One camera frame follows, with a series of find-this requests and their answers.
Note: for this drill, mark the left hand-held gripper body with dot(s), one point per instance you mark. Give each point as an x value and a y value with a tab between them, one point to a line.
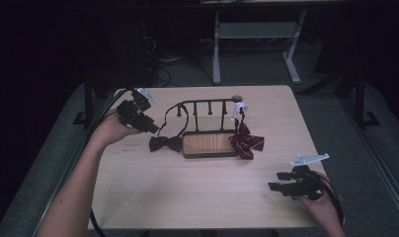
131	113

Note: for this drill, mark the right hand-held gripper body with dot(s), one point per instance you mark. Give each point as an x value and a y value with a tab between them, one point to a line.
306	184

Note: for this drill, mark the dark maroon bow tie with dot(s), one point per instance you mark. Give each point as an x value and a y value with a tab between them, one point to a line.
164	143

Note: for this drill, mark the black hook rack wooden tray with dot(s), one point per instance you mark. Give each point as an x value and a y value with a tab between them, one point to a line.
207	143

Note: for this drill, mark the person's left hand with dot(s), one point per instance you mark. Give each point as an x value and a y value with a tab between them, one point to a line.
110	131

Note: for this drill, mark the person's right hand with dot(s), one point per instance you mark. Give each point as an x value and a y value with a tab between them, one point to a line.
324	210

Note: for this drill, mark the black metal stand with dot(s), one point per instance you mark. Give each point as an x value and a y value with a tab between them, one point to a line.
360	98
88	98

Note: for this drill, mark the red striped bow tie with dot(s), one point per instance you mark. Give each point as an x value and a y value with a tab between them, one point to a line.
245	141

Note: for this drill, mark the metal frame rail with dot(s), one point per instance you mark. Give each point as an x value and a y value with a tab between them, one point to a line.
378	162

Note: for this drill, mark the white metal desk frame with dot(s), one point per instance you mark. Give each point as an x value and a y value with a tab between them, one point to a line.
256	30

